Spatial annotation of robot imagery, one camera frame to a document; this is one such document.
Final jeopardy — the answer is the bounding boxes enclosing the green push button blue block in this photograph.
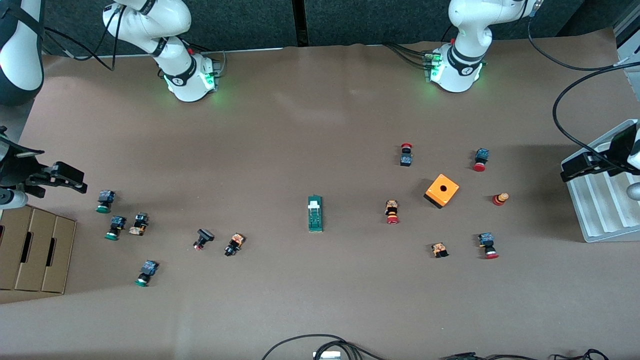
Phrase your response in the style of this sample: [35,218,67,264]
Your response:
[104,215,127,241]
[134,260,160,288]
[96,189,116,214]

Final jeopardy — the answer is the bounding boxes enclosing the grey ribbed tray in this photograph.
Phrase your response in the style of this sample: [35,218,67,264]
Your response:
[560,119,640,244]

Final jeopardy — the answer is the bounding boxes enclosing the brown cardboard box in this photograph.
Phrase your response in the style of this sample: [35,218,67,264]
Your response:
[0,205,77,295]

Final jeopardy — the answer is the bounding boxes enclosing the grey equipment cabinet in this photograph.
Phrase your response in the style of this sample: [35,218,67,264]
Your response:
[614,10,640,71]

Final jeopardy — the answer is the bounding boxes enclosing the black square button red base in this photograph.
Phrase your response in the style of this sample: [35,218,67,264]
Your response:
[193,228,216,251]

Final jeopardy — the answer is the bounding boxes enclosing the black push button orange block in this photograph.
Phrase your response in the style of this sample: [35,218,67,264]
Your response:
[224,232,246,258]

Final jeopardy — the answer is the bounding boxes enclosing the brown paper table cover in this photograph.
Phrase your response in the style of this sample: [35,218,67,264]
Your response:
[0,27,640,360]

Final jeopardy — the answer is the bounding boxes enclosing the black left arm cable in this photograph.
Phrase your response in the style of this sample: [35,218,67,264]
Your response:
[527,12,640,168]

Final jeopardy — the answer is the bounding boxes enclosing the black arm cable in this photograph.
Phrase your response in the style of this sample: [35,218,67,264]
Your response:
[527,12,640,168]
[42,5,126,71]

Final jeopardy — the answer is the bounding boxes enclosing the black switch orange block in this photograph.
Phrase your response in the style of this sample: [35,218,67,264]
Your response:
[128,212,150,237]

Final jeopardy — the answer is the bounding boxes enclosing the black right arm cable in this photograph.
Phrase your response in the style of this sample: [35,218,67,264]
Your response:
[42,5,126,71]

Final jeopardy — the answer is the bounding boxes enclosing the orange button enclosure box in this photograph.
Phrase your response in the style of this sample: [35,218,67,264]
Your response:
[423,173,460,210]

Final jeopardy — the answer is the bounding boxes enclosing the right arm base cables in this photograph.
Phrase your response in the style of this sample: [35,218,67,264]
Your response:
[190,44,227,78]

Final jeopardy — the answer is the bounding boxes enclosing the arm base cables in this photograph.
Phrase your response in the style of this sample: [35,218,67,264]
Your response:
[384,42,432,69]
[190,44,227,78]

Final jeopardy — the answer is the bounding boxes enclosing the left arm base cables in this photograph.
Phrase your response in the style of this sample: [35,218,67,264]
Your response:
[384,42,432,69]

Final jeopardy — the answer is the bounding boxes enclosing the black cable bundle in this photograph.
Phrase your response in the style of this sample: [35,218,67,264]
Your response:
[440,348,611,360]

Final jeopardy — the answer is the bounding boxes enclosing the black panel divider post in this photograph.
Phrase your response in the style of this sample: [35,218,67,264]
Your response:
[292,0,308,47]

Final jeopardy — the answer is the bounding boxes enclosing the black looped cable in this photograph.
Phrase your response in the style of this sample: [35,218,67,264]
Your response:
[261,334,388,360]

